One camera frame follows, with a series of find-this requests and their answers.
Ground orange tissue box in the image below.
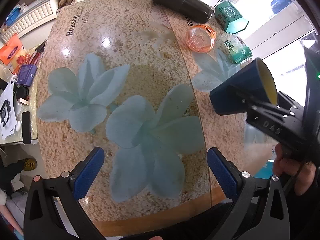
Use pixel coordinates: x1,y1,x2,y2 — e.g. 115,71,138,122
0,34,23,66

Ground dark blue plastic cup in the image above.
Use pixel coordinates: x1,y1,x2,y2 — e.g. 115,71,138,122
209,58,278,115

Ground white tufted tv cabinet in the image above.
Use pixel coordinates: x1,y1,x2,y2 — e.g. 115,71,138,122
1,0,85,43

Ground green labelled glass jar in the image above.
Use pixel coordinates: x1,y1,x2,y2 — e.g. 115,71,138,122
223,35,252,64

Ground person's right hand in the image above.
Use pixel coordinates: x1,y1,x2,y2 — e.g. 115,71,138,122
273,143,316,196

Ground black cylindrical thermos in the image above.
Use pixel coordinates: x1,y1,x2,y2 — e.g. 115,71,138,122
152,0,214,24

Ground orange translucent cup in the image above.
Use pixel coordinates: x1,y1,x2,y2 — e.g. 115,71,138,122
185,24,216,53

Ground teal hexagonal tin box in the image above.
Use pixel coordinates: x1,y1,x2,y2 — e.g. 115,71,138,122
214,1,249,34

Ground purple small box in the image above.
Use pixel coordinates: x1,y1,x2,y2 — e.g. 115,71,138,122
16,64,37,87

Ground black remote control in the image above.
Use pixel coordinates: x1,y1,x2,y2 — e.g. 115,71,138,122
21,111,31,144

